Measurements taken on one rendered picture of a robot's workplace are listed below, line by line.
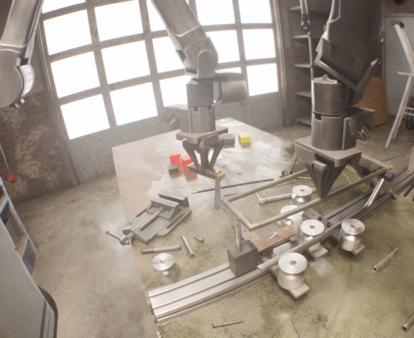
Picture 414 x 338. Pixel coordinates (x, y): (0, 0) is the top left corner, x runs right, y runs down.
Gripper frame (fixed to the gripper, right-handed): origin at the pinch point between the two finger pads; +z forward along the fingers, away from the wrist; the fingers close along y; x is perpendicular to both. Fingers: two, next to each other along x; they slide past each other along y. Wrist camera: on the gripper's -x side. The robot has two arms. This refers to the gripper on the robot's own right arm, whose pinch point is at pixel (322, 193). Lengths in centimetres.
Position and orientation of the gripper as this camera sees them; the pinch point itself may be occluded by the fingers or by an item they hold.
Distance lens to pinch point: 47.1
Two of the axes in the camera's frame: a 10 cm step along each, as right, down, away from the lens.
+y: -3.6, -3.6, 8.6
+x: -9.3, 2.4, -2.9
